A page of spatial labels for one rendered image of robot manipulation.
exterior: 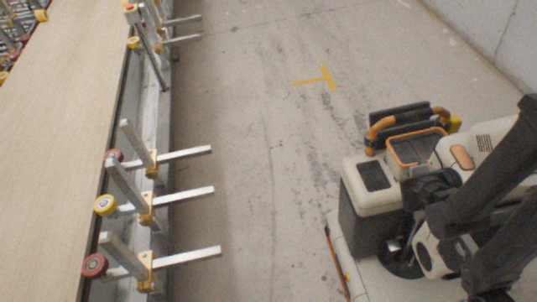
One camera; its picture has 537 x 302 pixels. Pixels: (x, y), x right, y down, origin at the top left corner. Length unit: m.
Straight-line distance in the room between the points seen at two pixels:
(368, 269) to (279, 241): 0.62
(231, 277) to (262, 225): 0.37
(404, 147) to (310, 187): 1.09
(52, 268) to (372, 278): 1.32
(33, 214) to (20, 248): 0.14
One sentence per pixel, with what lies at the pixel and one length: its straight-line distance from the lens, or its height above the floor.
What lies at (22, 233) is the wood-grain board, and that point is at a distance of 1.58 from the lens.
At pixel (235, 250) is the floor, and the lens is 2.18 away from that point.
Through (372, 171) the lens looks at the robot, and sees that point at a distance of 1.42.
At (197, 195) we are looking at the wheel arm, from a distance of 1.38.
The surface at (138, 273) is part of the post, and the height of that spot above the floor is 0.88.
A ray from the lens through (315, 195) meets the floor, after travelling 2.32.
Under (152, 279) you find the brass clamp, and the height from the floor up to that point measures 0.81.
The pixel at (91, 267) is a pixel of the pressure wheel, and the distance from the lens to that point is 1.32.
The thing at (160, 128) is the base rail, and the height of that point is 0.70.
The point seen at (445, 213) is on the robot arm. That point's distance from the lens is 0.77.
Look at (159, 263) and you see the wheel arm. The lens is 1.32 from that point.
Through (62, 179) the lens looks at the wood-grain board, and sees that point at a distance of 1.65.
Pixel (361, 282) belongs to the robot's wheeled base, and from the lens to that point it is 1.76.
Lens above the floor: 1.92
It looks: 47 degrees down
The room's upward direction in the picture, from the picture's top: 10 degrees counter-clockwise
